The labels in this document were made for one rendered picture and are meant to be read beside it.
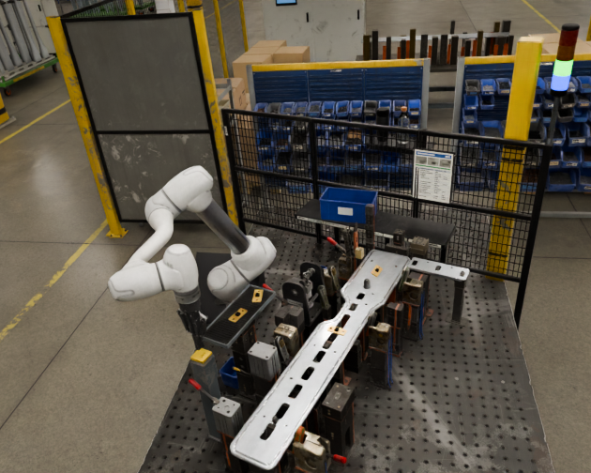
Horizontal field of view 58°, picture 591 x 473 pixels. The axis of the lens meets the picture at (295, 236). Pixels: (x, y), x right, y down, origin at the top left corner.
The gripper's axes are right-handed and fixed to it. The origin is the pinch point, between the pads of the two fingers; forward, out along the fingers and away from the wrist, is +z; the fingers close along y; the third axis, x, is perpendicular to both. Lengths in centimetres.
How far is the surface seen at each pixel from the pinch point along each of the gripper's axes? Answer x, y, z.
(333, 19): 694, -272, 17
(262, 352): 14.8, 17.5, 12.1
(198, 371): -3.4, -0.1, 12.7
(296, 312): 45, 16, 15
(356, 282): 84, 27, 23
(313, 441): -10, 52, 17
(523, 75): 153, 82, -62
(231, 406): -9.3, 18.5, 17.2
